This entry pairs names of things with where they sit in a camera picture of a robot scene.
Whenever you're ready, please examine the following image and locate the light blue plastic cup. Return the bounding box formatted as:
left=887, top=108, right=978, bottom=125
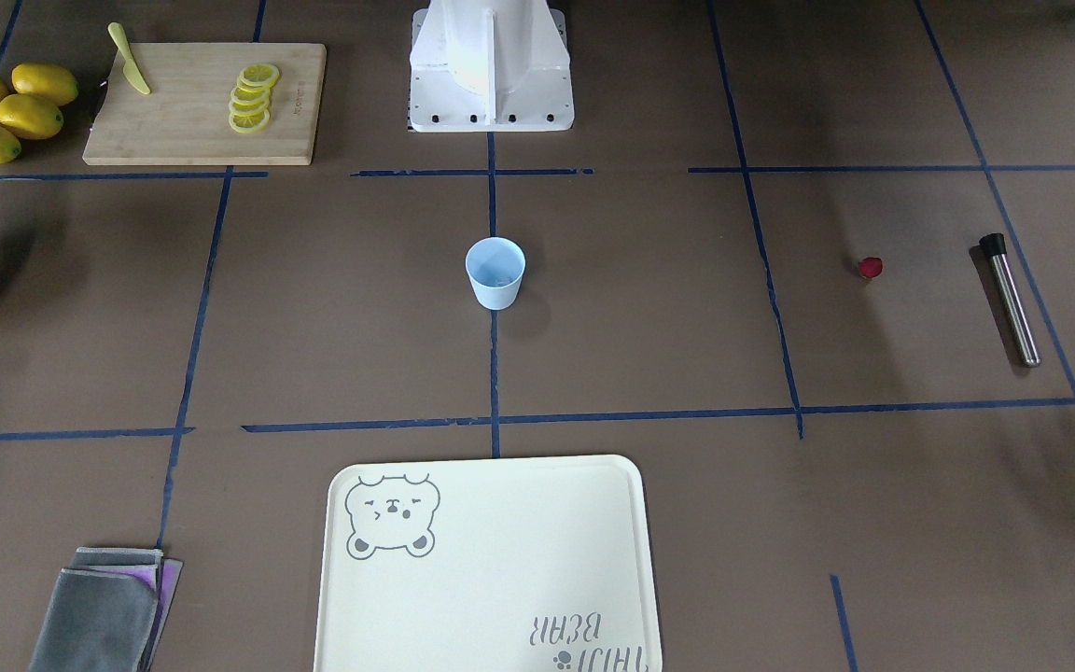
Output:
left=464, top=237, right=526, bottom=311

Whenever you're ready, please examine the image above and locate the lemon slices row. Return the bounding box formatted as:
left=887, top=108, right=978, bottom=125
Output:
left=227, top=63, right=281, bottom=133

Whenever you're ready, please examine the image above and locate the yellow-green plastic knife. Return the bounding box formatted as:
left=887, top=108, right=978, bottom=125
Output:
left=108, top=22, right=152, bottom=95

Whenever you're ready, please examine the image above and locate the red strawberry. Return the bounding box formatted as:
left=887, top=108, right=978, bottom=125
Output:
left=855, top=257, right=885, bottom=280

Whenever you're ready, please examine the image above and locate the cream bear serving tray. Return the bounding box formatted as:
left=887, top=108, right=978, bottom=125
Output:
left=313, top=455, right=664, bottom=671

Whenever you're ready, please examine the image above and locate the stainless steel muddler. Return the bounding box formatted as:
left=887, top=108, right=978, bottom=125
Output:
left=980, top=232, right=1041, bottom=369

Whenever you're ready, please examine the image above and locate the bamboo cutting board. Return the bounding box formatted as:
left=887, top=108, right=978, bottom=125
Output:
left=82, top=43, right=328, bottom=166

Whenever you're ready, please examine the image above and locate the grey folded cloth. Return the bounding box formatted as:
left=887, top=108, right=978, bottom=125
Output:
left=29, top=546, right=183, bottom=671

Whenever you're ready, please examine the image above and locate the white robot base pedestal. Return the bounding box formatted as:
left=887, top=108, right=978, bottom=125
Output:
left=407, top=1, right=575, bottom=133

